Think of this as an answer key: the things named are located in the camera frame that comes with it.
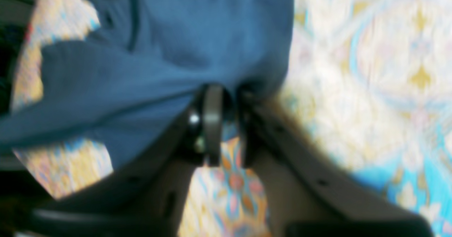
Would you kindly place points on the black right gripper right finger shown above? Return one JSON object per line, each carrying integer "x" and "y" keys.
{"x": 307, "y": 196}

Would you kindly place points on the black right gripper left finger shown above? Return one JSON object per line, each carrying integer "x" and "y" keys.
{"x": 146, "y": 197}

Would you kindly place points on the dark blue t-shirt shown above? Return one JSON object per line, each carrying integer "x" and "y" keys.
{"x": 126, "y": 82}

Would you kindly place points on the colourful patterned tablecloth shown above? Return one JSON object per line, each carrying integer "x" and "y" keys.
{"x": 369, "y": 80}

